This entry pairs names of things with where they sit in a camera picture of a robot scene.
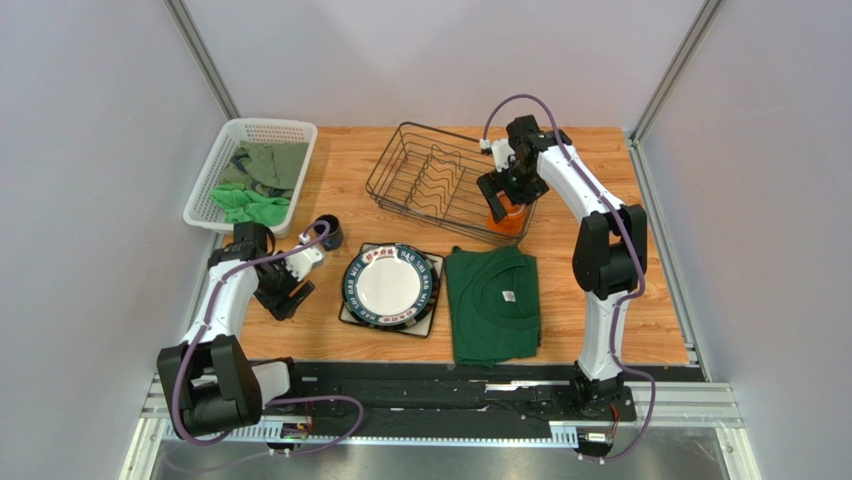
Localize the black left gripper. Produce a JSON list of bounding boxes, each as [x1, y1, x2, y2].
[[252, 251, 313, 322]]

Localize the orange ceramic mug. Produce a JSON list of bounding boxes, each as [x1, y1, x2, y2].
[[486, 193, 528, 236]]

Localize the dark blue ceramic mug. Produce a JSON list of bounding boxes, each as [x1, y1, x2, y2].
[[314, 214, 345, 252]]

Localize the round green rimmed plate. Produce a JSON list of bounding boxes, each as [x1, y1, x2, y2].
[[342, 243, 435, 327]]

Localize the round black rimmed plate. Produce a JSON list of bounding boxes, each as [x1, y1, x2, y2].
[[340, 242, 443, 332]]

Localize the square floral ceramic plate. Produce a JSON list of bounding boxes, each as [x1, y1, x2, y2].
[[338, 242, 446, 339]]

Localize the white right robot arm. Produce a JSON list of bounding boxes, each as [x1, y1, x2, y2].
[[477, 115, 647, 418]]

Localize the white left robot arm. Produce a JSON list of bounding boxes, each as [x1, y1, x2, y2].
[[157, 220, 332, 446]]

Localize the folded dark green t-shirt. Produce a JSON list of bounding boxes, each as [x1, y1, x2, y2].
[[445, 246, 542, 367]]

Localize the bright green cloth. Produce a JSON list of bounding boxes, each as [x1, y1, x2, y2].
[[209, 184, 290, 227]]

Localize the white plastic basket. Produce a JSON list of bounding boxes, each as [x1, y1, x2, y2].
[[183, 118, 318, 238]]

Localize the olive green cloth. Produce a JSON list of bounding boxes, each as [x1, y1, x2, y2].
[[220, 141, 309, 199]]

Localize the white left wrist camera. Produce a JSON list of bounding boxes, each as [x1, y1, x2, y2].
[[284, 233, 325, 282]]

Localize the grey wire dish rack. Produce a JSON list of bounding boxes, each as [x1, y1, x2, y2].
[[366, 121, 534, 246]]

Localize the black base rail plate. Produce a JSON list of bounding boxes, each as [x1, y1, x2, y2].
[[269, 361, 701, 441]]

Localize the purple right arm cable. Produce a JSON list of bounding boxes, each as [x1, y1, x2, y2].
[[480, 93, 658, 465]]

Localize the aluminium frame post right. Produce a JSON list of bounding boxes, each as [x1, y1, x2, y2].
[[625, 1, 726, 369]]

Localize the aluminium frame post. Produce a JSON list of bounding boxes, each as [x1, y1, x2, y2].
[[625, 1, 726, 369], [164, 0, 241, 120]]

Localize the aluminium frame post left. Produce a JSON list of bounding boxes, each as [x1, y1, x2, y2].
[[164, 0, 241, 120]]

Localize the aluminium front rail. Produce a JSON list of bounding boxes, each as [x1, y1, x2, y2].
[[120, 362, 761, 479]]

